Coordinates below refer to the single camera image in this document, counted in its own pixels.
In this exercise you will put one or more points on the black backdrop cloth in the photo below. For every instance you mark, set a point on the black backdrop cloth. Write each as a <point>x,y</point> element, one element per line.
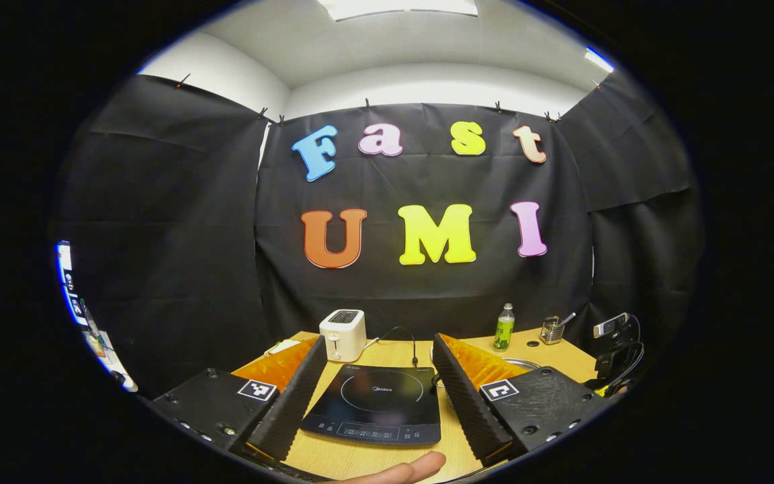
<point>427,282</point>

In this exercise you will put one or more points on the white toaster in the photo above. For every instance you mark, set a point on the white toaster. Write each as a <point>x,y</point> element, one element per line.
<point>343,336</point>

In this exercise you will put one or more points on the large ceiling light panel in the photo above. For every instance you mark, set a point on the large ceiling light panel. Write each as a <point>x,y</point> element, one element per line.
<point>394,7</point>

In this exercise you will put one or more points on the green label drink bottle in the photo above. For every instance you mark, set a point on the green label drink bottle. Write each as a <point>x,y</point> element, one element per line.
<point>504,333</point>

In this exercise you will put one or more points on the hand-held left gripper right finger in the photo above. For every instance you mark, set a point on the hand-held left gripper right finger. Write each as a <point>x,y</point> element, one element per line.
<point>467,403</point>

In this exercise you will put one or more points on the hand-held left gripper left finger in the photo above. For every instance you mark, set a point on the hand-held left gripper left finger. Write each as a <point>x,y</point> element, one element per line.
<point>293,403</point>

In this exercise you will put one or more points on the small ceiling light panel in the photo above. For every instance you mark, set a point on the small ceiling light panel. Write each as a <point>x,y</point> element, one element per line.
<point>598,60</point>

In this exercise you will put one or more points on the black induction cooktop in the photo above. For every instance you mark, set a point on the black induction cooktop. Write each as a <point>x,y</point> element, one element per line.
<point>373,403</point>

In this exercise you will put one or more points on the stainless steel pot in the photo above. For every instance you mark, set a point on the stainless steel pot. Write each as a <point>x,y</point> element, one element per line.
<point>525,364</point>

